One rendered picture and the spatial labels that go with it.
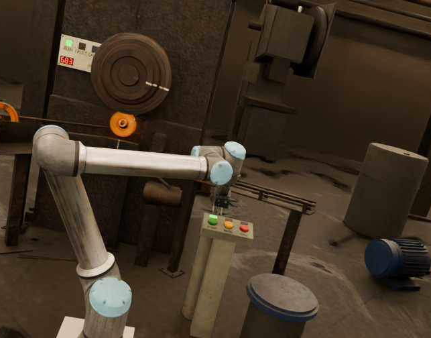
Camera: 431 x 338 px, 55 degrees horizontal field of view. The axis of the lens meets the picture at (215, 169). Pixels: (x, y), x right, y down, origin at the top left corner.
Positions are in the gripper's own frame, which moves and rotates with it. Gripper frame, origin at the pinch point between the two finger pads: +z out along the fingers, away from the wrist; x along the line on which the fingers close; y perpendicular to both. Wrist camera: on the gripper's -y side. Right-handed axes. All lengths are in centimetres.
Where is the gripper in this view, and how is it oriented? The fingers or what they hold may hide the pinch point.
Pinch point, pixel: (216, 211)
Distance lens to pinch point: 191.0
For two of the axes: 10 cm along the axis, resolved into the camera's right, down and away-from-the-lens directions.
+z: -2.2, 8.0, 5.6
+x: 9.7, 2.2, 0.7
